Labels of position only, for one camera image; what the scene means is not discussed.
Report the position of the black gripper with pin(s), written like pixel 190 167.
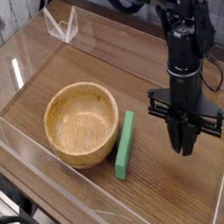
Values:
pixel 184 124

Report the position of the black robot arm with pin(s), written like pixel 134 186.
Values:
pixel 189 34

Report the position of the green rectangular block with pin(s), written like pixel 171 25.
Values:
pixel 122 157

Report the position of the wooden bowl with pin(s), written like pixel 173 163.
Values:
pixel 81 124

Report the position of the clear acrylic front wall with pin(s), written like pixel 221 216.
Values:
pixel 56 188

